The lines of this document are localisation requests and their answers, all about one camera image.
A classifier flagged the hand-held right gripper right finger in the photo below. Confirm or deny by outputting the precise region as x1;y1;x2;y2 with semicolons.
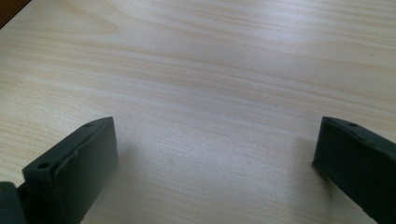
312;116;396;224

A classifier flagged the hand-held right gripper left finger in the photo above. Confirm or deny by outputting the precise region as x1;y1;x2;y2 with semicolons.
17;116;120;224

